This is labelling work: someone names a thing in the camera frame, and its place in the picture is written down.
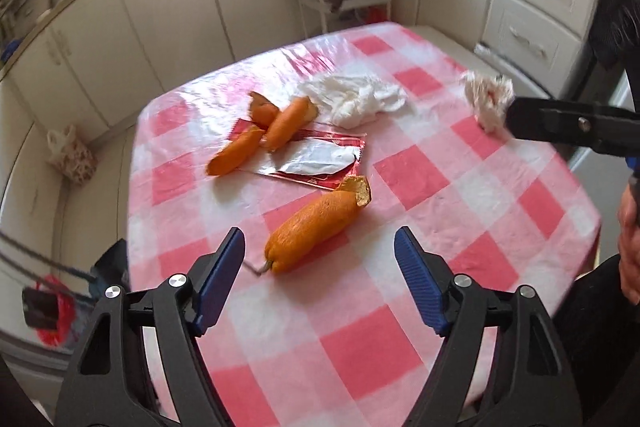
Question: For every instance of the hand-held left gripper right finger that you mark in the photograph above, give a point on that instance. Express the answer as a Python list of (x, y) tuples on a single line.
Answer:
[(420, 279)]

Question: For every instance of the red plastic bag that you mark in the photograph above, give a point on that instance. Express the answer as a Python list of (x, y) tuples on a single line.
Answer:
[(50, 334)]

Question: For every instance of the small orange peel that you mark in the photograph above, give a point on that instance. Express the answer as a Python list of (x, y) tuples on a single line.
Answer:
[(262, 109)]

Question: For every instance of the clear plastic bag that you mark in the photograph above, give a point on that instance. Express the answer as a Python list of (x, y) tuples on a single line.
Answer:
[(355, 99)]

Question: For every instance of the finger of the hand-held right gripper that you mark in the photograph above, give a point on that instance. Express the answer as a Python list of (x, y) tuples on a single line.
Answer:
[(560, 124)]

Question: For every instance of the red foil wrapper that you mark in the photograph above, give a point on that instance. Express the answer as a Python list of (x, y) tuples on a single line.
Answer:
[(320, 157)]

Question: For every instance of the person's dark trousers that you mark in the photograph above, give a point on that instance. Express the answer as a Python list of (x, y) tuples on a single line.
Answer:
[(600, 332)]

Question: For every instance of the person's right hand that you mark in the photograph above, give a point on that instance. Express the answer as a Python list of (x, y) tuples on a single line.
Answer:
[(630, 232)]

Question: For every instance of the white stool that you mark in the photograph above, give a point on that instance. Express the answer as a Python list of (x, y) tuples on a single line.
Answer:
[(450, 39)]

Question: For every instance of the large orange peel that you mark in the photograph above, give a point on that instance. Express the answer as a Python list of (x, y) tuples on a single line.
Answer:
[(310, 232)]

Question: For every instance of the white plastic bag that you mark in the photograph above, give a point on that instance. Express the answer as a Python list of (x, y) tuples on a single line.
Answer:
[(487, 102)]

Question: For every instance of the pink checked tablecloth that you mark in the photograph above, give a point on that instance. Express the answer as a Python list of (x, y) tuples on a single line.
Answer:
[(350, 357)]

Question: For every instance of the white base cabinets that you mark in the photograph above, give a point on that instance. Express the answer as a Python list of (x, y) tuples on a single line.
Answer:
[(165, 17)]

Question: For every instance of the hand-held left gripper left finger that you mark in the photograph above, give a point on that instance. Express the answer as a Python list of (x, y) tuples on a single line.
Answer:
[(220, 277)]

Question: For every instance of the dark hanging apron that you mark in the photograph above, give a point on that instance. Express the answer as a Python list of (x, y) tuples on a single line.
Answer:
[(620, 32)]

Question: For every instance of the small red bag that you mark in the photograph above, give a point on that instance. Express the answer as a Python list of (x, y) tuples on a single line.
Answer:
[(375, 14)]

